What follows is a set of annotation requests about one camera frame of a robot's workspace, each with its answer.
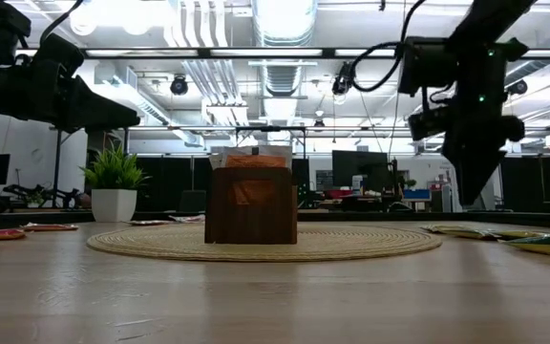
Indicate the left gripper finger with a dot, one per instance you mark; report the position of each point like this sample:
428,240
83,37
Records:
93,111

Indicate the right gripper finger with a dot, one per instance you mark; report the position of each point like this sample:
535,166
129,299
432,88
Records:
473,177

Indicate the green yellow tea bag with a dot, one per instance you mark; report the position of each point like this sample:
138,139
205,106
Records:
475,234
542,244

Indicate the orange white tea bag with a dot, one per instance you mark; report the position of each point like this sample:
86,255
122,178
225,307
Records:
215,160
256,161
265,150

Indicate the brown wooden tea box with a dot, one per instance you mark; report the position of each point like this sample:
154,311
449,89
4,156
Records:
222,224

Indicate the black background robot arm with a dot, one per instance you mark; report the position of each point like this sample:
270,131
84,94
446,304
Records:
67,195

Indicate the grey office chair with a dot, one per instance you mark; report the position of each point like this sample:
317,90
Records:
481,200

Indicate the white square pillar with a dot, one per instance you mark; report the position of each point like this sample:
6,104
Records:
491,198

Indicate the blue storage box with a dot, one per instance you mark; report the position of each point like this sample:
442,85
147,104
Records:
416,194

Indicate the black partition panel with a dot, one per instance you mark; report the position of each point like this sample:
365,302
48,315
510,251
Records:
537,181
175,177

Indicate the green plant in white pot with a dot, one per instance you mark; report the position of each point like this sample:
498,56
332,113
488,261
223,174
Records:
112,205

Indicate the small potted plant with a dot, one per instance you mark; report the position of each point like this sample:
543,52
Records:
33,198

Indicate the black wide monitor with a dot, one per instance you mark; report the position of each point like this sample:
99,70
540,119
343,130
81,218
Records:
358,169

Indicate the dark office chair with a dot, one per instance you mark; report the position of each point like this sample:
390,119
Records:
194,200

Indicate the red storage bin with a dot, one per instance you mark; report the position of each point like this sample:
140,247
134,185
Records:
339,193

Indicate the round woven straw placemat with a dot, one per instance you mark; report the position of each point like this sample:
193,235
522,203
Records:
160,244

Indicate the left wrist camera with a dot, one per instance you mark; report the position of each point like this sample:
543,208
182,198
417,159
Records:
57,52

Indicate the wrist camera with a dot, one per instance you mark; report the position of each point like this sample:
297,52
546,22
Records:
57,52
428,124

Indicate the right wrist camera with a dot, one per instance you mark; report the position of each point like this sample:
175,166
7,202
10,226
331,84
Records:
428,124

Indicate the black ceiling camera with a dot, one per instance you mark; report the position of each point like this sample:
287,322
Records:
518,87
178,86
342,81

